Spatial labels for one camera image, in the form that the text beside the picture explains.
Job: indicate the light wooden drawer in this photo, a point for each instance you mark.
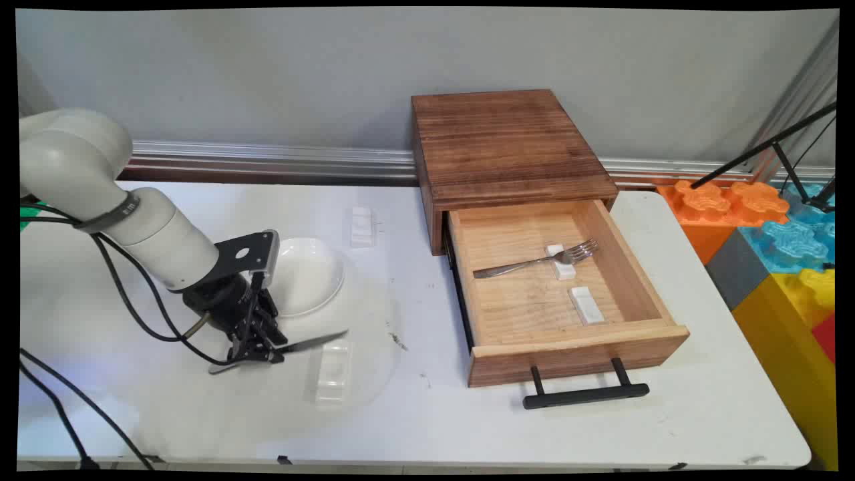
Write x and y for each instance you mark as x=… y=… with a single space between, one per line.
x=534 y=300

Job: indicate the silver fork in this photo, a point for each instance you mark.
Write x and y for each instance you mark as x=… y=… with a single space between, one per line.
x=514 y=267

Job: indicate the orange foam block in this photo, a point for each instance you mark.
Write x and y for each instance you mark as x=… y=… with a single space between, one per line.
x=708 y=207

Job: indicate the grey foam block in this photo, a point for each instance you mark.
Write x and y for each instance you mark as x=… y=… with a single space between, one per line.
x=738 y=270

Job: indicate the red foam block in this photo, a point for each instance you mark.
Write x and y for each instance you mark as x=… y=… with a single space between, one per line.
x=827 y=337

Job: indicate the dark wooden drawer cabinet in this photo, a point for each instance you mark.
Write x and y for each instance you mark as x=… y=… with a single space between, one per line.
x=507 y=147

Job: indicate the white round plate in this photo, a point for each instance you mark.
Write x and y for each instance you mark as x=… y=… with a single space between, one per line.
x=310 y=277

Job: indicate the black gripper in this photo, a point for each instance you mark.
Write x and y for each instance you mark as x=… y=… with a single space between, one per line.
x=230 y=304

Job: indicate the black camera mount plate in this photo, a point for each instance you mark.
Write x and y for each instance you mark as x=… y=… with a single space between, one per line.
x=237 y=257

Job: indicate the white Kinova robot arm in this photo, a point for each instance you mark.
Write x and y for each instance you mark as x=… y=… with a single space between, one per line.
x=80 y=160

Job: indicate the white cutlery rest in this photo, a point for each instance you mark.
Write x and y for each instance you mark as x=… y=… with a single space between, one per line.
x=565 y=270
x=586 y=305
x=361 y=226
x=332 y=371

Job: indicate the black tripod stand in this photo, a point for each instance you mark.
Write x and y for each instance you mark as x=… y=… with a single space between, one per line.
x=791 y=174

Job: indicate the blue foam block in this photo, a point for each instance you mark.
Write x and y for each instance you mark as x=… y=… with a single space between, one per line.
x=795 y=244

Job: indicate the aluminium wall rail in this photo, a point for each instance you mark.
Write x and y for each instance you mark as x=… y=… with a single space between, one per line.
x=267 y=159

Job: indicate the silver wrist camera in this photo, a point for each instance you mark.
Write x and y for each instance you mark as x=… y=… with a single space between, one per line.
x=269 y=257

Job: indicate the green block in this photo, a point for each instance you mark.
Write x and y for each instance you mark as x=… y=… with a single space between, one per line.
x=28 y=215

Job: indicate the silver table knife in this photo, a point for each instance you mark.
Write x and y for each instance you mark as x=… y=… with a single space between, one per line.
x=314 y=342

